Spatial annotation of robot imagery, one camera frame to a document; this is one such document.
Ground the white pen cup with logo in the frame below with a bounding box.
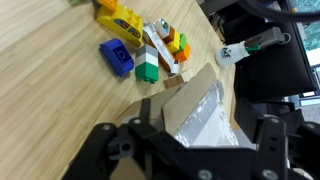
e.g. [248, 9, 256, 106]
[214, 41, 250, 69]

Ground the window with green view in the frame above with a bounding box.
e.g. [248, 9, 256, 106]
[295, 0, 320, 53]

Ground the white picture toy block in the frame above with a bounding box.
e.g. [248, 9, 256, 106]
[154, 17, 172, 39]

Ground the brown orange toy block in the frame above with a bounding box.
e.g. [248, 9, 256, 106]
[164, 25, 177, 44]

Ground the yellow toy car block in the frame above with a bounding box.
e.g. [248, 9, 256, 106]
[96, 3, 144, 48]

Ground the plain wooden block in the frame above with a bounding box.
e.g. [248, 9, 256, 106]
[162, 74, 186, 90]

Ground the black Dell monitor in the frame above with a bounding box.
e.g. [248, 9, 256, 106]
[233, 19, 318, 103]

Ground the green dice toy block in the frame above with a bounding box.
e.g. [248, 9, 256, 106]
[178, 32, 189, 53]

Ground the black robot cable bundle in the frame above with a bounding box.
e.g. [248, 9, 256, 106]
[236, 0, 320, 24]

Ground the brown cardboard box with label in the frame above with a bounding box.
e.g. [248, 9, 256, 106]
[111, 62, 254, 180]

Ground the green white gray toy block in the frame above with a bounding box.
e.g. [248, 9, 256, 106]
[134, 43, 160, 85]

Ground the green marker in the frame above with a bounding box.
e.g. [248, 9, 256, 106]
[245, 43, 263, 54]

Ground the blue rounded toy block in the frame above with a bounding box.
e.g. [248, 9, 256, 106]
[98, 37, 135, 78]

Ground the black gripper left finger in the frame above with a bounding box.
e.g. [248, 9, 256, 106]
[61, 116, 208, 180]

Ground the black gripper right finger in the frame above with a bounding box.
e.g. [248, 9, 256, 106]
[206, 114, 320, 180]

